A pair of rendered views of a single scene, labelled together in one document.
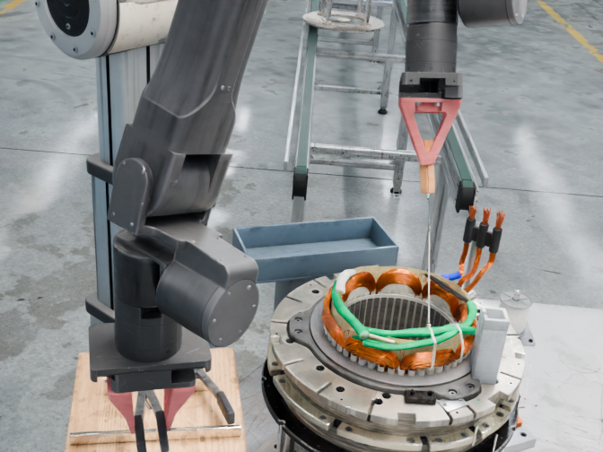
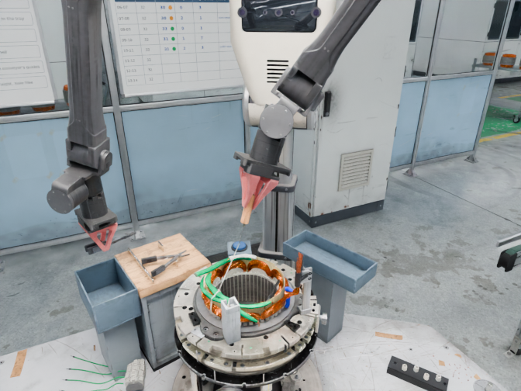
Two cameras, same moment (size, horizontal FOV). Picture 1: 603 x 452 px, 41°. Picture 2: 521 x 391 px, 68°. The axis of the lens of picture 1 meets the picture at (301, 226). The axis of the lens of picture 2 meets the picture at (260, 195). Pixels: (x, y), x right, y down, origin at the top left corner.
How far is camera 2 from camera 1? 0.96 m
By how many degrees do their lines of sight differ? 57
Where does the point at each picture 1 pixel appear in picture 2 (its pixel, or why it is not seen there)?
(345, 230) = (359, 261)
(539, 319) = not seen: outside the picture
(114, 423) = (143, 254)
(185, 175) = (77, 150)
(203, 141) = (77, 138)
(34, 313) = (384, 265)
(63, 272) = (415, 256)
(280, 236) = (326, 245)
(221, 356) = (201, 261)
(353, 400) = (180, 299)
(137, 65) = not seen: hidden behind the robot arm
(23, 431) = not seen: hidden behind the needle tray
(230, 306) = (56, 197)
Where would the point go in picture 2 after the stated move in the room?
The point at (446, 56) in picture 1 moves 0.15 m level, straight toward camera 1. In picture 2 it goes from (258, 149) to (177, 157)
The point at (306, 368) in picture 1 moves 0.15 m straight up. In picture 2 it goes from (194, 279) to (190, 226)
